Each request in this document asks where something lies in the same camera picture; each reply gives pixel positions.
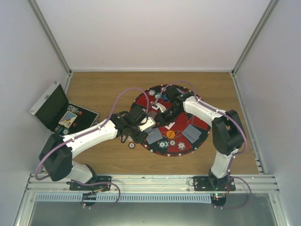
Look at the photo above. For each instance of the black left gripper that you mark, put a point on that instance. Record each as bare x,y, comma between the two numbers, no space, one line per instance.
139,138

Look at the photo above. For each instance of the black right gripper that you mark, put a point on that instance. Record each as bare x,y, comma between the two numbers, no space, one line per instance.
162,120

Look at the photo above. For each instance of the eight of diamonds card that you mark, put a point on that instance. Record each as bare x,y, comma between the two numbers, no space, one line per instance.
169,126

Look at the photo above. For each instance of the orange 100 chip stack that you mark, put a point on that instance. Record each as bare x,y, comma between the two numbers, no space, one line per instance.
131,145

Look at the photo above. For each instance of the orange big blind button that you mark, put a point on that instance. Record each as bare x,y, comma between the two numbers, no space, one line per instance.
170,134

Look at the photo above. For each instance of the green 50 chip top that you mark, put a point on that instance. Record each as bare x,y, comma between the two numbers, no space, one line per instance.
158,95

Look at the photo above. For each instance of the green 50 chip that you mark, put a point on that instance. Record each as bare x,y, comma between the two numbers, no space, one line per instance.
163,144
158,95

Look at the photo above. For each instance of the green 50 chip bottom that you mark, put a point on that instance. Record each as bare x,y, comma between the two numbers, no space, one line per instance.
163,144

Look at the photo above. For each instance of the blue 10 chip bottom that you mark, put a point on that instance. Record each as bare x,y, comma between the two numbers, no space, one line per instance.
181,145

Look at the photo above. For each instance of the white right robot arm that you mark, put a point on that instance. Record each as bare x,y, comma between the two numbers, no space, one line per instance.
227,131

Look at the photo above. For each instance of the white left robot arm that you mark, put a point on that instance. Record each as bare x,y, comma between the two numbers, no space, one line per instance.
56,157

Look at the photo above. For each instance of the round red black poker mat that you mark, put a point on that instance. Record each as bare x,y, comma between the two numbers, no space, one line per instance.
182,121

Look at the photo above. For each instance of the card box in case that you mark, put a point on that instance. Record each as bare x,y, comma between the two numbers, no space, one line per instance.
68,119

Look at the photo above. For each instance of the aluminium poker case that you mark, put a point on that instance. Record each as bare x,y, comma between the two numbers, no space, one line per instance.
53,104

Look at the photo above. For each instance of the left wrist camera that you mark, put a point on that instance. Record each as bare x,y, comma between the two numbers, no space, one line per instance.
137,114

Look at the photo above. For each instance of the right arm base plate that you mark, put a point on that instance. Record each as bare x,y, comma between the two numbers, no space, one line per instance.
207,184

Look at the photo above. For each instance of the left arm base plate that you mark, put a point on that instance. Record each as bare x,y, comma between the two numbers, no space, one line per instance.
95,184

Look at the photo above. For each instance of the front aluminium rail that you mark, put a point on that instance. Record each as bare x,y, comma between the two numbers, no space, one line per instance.
161,184

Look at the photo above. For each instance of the slotted cable duct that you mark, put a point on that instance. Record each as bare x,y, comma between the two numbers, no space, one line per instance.
108,197

